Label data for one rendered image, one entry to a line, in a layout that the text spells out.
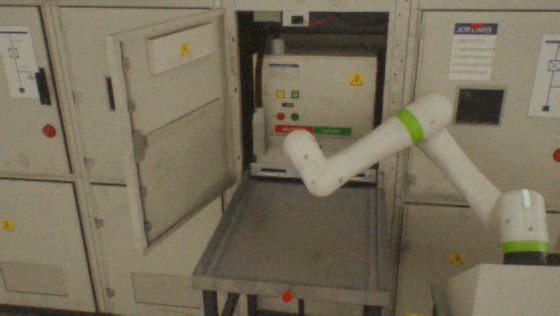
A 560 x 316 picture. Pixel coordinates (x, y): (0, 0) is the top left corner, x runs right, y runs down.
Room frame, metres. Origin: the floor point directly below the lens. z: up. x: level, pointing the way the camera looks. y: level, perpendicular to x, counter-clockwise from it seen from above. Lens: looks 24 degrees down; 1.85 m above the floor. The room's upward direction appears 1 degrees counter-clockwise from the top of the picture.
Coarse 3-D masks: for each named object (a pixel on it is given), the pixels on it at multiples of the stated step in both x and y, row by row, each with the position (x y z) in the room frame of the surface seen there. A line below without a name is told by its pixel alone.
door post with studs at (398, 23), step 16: (400, 0) 1.96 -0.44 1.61; (400, 16) 1.96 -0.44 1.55; (400, 32) 1.96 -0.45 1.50; (400, 48) 1.96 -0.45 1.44; (400, 64) 1.96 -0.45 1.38; (400, 80) 1.96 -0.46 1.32; (384, 96) 1.97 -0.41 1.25; (400, 96) 1.96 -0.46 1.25; (384, 112) 1.97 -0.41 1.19; (384, 160) 1.97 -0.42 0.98; (384, 176) 1.97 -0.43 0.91
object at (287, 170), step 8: (256, 160) 2.11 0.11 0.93; (264, 168) 2.08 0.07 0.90; (272, 168) 2.07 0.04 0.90; (280, 168) 2.07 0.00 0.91; (288, 168) 2.06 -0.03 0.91; (368, 168) 2.01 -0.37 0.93; (280, 176) 2.07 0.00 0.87; (288, 176) 2.06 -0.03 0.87; (296, 176) 2.06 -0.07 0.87; (360, 176) 2.01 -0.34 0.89
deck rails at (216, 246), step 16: (240, 192) 1.92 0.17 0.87; (368, 192) 1.94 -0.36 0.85; (240, 208) 1.82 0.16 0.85; (368, 208) 1.80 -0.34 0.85; (224, 224) 1.66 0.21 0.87; (368, 224) 1.68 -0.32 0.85; (224, 240) 1.59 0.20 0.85; (368, 240) 1.58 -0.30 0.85; (208, 256) 1.46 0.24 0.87; (208, 272) 1.40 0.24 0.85; (368, 272) 1.39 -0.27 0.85; (368, 288) 1.31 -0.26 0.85
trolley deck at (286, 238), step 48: (288, 192) 1.96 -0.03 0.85; (336, 192) 1.95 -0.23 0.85; (384, 192) 1.94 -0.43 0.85; (240, 240) 1.59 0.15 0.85; (288, 240) 1.59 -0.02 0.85; (336, 240) 1.58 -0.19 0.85; (384, 240) 1.58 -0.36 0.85; (240, 288) 1.37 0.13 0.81; (288, 288) 1.34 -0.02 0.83; (336, 288) 1.32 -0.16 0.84; (384, 288) 1.31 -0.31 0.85
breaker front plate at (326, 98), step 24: (264, 72) 2.09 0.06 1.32; (312, 72) 2.06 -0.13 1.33; (336, 72) 2.04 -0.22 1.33; (360, 72) 2.03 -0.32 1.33; (264, 96) 2.09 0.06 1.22; (288, 96) 2.07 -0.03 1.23; (312, 96) 2.06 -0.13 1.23; (336, 96) 2.04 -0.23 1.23; (360, 96) 2.03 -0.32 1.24; (288, 120) 2.07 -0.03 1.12; (312, 120) 2.06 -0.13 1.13; (336, 120) 2.04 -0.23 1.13; (360, 120) 2.03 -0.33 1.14
